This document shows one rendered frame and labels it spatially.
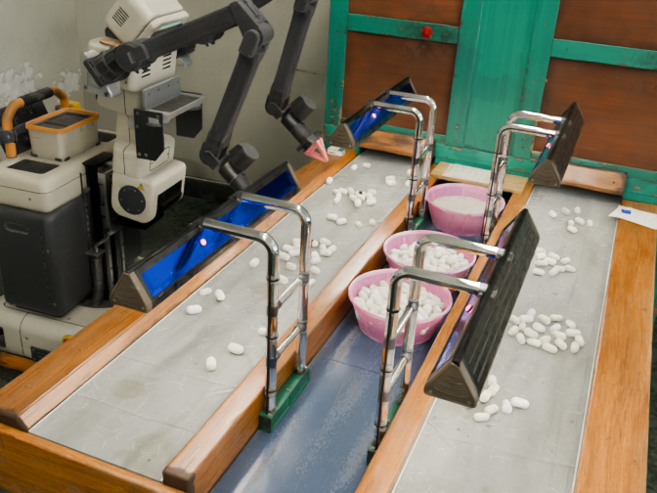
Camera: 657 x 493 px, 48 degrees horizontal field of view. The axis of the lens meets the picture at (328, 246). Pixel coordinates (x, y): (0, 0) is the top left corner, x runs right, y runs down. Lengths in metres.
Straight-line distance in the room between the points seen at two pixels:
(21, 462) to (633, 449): 1.17
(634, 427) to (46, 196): 1.83
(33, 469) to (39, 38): 3.02
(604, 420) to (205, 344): 0.87
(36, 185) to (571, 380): 1.70
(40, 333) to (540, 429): 1.78
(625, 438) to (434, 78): 1.61
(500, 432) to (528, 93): 1.47
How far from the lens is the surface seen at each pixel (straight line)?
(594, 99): 2.72
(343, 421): 1.63
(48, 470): 1.56
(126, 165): 2.50
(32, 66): 4.25
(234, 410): 1.51
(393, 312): 1.33
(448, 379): 1.10
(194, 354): 1.71
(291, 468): 1.52
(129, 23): 2.37
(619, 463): 1.55
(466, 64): 2.75
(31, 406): 1.59
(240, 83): 2.07
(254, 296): 1.92
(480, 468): 1.48
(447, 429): 1.55
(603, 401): 1.69
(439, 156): 2.85
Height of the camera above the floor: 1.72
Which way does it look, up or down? 27 degrees down
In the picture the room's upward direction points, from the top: 3 degrees clockwise
